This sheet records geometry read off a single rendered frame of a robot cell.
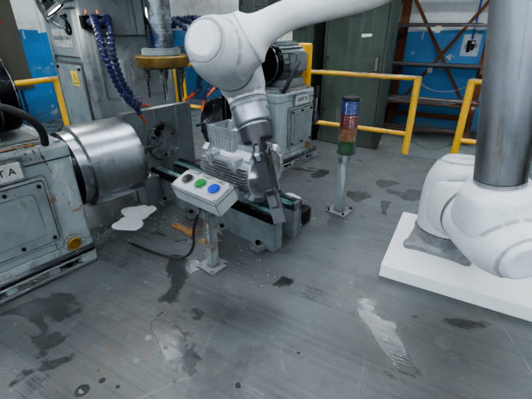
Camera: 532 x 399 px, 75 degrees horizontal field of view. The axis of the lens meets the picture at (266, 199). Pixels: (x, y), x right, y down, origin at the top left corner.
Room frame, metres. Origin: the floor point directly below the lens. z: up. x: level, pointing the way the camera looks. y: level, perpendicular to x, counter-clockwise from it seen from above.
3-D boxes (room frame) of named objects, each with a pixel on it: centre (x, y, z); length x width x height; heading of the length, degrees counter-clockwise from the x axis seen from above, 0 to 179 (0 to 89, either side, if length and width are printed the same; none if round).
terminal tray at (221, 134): (1.09, 0.11, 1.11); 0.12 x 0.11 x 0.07; 50
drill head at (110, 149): (1.00, 0.56, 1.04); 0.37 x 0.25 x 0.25; 140
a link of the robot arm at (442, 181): (0.88, -0.53, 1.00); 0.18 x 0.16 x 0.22; 0
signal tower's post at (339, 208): (1.16, -0.28, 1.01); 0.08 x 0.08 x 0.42; 50
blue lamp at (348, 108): (1.16, -0.28, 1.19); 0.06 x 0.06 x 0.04
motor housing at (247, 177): (1.07, 0.08, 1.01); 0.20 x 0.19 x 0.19; 50
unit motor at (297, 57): (1.74, -0.10, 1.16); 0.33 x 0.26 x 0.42; 140
